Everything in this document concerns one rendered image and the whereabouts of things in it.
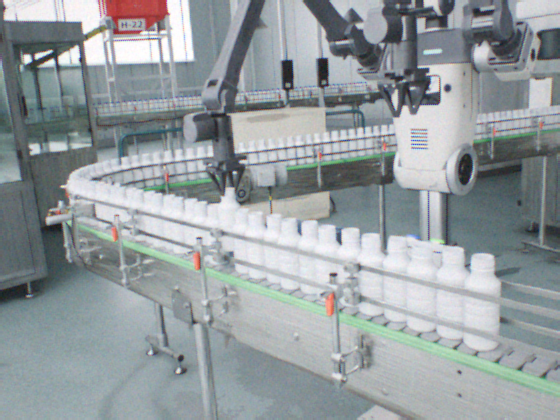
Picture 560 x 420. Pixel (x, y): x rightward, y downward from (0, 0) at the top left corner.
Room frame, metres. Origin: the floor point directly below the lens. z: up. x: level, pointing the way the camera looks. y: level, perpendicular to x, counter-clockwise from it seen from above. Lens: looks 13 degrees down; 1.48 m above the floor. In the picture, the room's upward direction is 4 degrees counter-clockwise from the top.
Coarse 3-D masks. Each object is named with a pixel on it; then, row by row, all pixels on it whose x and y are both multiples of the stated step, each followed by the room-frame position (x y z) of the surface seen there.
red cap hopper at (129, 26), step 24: (96, 0) 8.11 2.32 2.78; (120, 0) 7.72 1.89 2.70; (144, 0) 7.86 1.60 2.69; (120, 24) 7.73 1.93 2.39; (144, 24) 7.87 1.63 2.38; (168, 24) 7.97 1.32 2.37; (168, 48) 7.99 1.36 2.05; (120, 96) 7.65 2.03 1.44; (168, 96) 8.53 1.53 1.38; (168, 120) 8.52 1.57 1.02; (168, 144) 8.54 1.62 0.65
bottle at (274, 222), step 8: (272, 216) 1.30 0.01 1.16; (280, 216) 1.27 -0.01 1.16; (272, 224) 1.26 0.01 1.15; (280, 224) 1.27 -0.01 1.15; (264, 232) 1.28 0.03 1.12; (272, 232) 1.26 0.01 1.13; (280, 232) 1.26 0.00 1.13; (272, 240) 1.25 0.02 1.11; (264, 248) 1.27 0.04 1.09; (272, 248) 1.25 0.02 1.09; (272, 256) 1.25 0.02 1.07; (272, 264) 1.25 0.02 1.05; (272, 280) 1.26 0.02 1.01; (280, 280) 1.25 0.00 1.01
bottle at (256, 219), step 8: (248, 216) 1.32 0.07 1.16; (256, 216) 1.30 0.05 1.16; (256, 224) 1.30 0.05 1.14; (248, 232) 1.30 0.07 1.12; (256, 232) 1.29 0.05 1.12; (248, 248) 1.30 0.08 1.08; (256, 248) 1.29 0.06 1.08; (248, 256) 1.31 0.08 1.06; (256, 256) 1.29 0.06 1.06; (264, 256) 1.29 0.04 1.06; (256, 264) 1.29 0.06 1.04; (264, 264) 1.29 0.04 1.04; (248, 272) 1.31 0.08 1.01; (256, 272) 1.29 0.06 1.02; (264, 272) 1.29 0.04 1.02
